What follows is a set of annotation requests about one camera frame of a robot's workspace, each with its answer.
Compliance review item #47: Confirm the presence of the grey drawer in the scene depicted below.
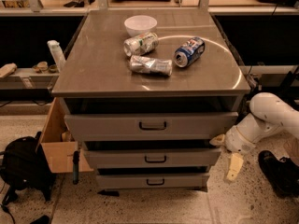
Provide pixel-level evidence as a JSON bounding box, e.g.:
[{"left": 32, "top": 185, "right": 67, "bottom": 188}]
[
  {"left": 64, "top": 112, "right": 238, "bottom": 141},
  {"left": 96, "top": 167, "right": 209, "bottom": 190},
  {"left": 85, "top": 140, "right": 221, "bottom": 169}
]

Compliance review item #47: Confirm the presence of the brown cardboard box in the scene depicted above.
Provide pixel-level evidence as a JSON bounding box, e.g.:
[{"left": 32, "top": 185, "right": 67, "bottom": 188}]
[{"left": 39, "top": 99, "right": 93, "bottom": 173}]

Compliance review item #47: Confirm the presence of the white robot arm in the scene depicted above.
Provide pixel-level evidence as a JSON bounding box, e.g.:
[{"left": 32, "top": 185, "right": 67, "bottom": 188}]
[{"left": 209, "top": 92, "right": 299, "bottom": 181}]

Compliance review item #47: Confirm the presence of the grey bottom drawer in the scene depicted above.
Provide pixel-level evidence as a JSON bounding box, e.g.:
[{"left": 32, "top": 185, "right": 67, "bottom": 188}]
[{"left": 96, "top": 167, "right": 209, "bottom": 190}]

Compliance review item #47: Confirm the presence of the silver green crushed can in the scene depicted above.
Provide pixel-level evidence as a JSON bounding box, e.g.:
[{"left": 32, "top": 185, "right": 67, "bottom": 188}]
[{"left": 123, "top": 32, "right": 159, "bottom": 57}]

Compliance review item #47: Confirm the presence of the blue pepsi can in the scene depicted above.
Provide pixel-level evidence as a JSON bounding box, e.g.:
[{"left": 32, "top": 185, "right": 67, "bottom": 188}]
[{"left": 174, "top": 36, "right": 206, "bottom": 68}]

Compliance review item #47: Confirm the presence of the grey drawer cabinet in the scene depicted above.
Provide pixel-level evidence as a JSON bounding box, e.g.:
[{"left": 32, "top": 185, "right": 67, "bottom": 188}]
[{"left": 50, "top": 8, "right": 252, "bottom": 193}]

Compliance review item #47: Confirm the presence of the white bowl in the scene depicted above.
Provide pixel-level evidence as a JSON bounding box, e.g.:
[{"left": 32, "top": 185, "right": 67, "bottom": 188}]
[{"left": 124, "top": 15, "right": 157, "bottom": 36}]

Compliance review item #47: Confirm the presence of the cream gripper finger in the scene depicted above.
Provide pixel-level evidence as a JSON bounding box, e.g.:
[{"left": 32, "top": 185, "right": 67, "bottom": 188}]
[
  {"left": 209, "top": 134, "right": 225, "bottom": 147},
  {"left": 226, "top": 153, "right": 244, "bottom": 182}
]

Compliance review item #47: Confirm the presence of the grey top drawer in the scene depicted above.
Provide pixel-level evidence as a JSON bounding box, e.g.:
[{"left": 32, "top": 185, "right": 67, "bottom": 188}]
[{"left": 64, "top": 112, "right": 238, "bottom": 141}]

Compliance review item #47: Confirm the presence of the grey low shelf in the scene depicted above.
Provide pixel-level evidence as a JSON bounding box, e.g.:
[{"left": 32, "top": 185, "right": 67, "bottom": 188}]
[{"left": 0, "top": 68, "right": 59, "bottom": 90}]

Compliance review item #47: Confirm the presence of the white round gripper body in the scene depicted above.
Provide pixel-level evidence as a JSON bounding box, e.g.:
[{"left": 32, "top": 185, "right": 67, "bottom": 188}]
[{"left": 224, "top": 126, "right": 255, "bottom": 155}]

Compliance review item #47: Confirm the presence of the black backpack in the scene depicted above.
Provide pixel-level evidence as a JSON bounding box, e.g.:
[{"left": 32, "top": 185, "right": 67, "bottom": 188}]
[{"left": 0, "top": 132, "right": 56, "bottom": 205}]

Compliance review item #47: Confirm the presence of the black shoe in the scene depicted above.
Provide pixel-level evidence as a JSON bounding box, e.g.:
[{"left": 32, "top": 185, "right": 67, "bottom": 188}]
[{"left": 258, "top": 150, "right": 299, "bottom": 198}]

